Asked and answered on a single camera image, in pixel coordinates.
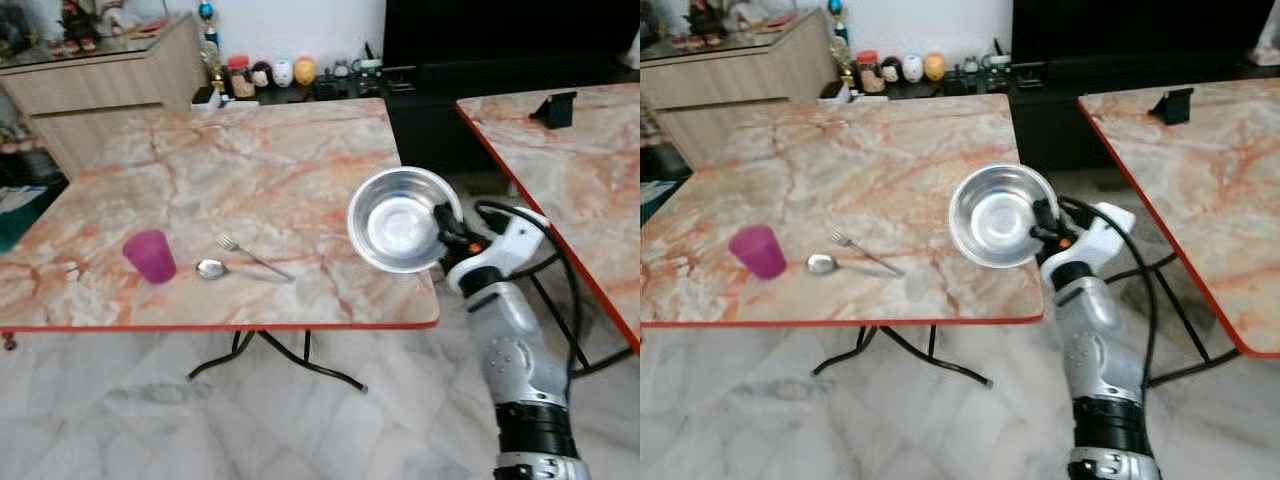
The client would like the purple plastic cup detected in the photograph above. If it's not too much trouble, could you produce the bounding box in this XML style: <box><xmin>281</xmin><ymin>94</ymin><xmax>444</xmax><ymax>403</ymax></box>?
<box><xmin>728</xmin><ymin>225</ymin><xmax>789</xmax><ymax>281</ymax></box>
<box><xmin>122</xmin><ymin>229</ymin><xmax>178</xmax><ymax>286</ymax></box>

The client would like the black television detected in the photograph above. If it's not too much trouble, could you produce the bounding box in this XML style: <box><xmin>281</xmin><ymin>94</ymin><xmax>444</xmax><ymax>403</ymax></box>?
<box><xmin>383</xmin><ymin>0</ymin><xmax>641</xmax><ymax>73</ymax></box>
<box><xmin>1010</xmin><ymin>0</ymin><xmax>1271</xmax><ymax>69</ymax></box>

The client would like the gold trophy with blue ball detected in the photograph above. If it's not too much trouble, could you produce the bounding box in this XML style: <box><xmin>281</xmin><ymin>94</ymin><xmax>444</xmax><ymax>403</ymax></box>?
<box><xmin>826</xmin><ymin>0</ymin><xmax>857</xmax><ymax>89</ymax></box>
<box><xmin>196</xmin><ymin>0</ymin><xmax>227</xmax><ymax>93</ymax></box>

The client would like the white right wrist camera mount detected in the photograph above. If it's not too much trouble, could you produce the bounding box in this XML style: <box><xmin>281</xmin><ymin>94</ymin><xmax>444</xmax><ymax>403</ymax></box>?
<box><xmin>446</xmin><ymin>207</ymin><xmax>552</xmax><ymax>294</ymax></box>
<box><xmin>1048</xmin><ymin>202</ymin><xmax>1137</xmax><ymax>283</ymax></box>

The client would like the wooden sideboard cabinet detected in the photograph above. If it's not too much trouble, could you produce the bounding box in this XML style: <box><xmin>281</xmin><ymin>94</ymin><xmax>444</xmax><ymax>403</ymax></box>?
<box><xmin>0</xmin><ymin>14</ymin><xmax>210</xmax><ymax>183</ymax></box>
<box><xmin>640</xmin><ymin>10</ymin><xmax>843</xmax><ymax>173</ymax></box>

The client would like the marble folding table, red edge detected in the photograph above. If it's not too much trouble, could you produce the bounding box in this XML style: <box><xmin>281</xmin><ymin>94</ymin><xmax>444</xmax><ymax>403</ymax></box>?
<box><xmin>0</xmin><ymin>97</ymin><xmax>442</xmax><ymax>394</ymax></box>
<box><xmin>1077</xmin><ymin>77</ymin><xmax>1280</xmax><ymax>391</ymax></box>
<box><xmin>455</xmin><ymin>84</ymin><xmax>641</xmax><ymax>381</ymax></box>
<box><xmin>640</xmin><ymin>93</ymin><xmax>1047</xmax><ymax>389</ymax></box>

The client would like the steel bowl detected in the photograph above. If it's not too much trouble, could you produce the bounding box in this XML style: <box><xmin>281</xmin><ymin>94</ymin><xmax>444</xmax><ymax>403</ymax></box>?
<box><xmin>347</xmin><ymin>166</ymin><xmax>464</xmax><ymax>275</ymax></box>
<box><xmin>948</xmin><ymin>164</ymin><xmax>1061</xmax><ymax>269</ymax></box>

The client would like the steel spoon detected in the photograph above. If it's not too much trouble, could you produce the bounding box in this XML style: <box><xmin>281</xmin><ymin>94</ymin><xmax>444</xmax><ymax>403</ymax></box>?
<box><xmin>195</xmin><ymin>259</ymin><xmax>293</xmax><ymax>285</ymax></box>
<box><xmin>806</xmin><ymin>254</ymin><xmax>903</xmax><ymax>278</ymax></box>

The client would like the black phone stand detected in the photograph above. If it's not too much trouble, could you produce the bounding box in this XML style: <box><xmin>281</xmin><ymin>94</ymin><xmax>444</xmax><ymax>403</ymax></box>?
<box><xmin>529</xmin><ymin>91</ymin><xmax>579</xmax><ymax>130</ymax></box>
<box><xmin>1150</xmin><ymin>88</ymin><xmax>1196</xmax><ymax>126</ymax></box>

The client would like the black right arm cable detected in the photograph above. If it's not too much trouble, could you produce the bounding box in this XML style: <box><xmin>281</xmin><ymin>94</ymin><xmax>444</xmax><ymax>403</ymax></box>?
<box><xmin>1058</xmin><ymin>196</ymin><xmax>1163</xmax><ymax>393</ymax></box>
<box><xmin>474</xmin><ymin>200</ymin><xmax>584</xmax><ymax>403</ymax></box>

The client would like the steel fork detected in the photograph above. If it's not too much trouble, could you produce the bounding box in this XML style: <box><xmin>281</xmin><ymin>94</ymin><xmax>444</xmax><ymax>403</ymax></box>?
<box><xmin>216</xmin><ymin>232</ymin><xmax>295</xmax><ymax>283</ymax></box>
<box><xmin>829</xmin><ymin>230</ymin><xmax>905</xmax><ymax>277</ymax></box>

